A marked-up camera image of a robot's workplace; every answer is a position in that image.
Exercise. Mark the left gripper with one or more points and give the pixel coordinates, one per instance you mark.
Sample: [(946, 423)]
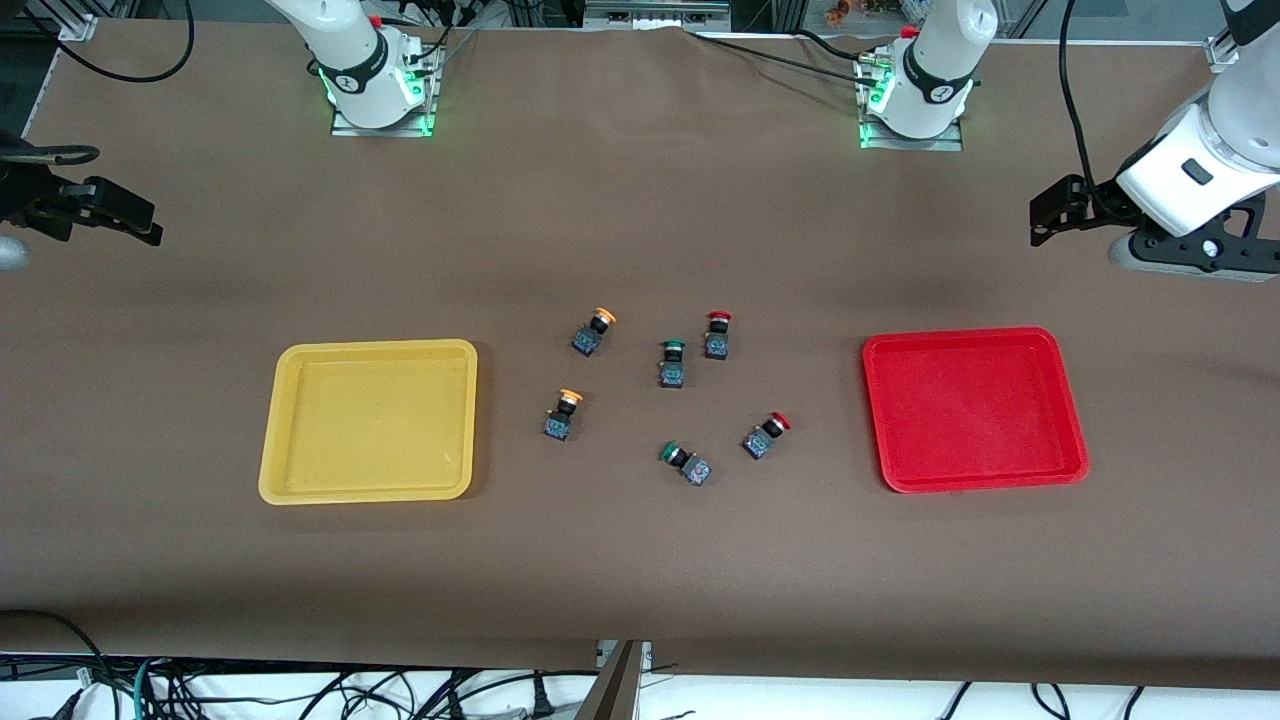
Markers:
[(1103, 204)]

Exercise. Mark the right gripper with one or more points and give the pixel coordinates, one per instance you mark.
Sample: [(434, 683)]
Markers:
[(32, 192)]

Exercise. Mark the red push button switch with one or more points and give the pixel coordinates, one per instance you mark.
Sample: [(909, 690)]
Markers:
[(757, 442), (715, 346)]

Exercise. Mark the yellow push button switch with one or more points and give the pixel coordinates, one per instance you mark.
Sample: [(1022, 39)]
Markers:
[(557, 427), (586, 342)]

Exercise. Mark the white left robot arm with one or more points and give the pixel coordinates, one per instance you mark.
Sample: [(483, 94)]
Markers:
[(935, 70)]

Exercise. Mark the red plastic tray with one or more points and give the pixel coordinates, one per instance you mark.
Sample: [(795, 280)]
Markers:
[(975, 410)]

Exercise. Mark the yellow plastic tray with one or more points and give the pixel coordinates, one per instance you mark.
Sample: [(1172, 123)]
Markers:
[(370, 430)]

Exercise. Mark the grey device box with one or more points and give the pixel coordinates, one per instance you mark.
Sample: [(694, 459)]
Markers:
[(655, 12)]

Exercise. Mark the brown table cover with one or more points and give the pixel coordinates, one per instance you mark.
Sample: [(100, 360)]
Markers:
[(640, 560)]

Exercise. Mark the black power plug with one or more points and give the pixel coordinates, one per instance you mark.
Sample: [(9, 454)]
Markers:
[(542, 700)]

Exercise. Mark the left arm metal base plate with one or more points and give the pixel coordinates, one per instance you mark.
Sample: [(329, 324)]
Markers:
[(950, 140)]

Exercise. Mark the aluminium frame profile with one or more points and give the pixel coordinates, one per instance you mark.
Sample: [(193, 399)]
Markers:
[(1220, 50), (78, 27)]

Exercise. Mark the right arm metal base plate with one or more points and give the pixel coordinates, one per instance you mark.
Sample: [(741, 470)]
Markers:
[(425, 110)]

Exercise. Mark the green push button switch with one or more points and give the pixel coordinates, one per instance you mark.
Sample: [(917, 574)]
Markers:
[(697, 470), (671, 375)]

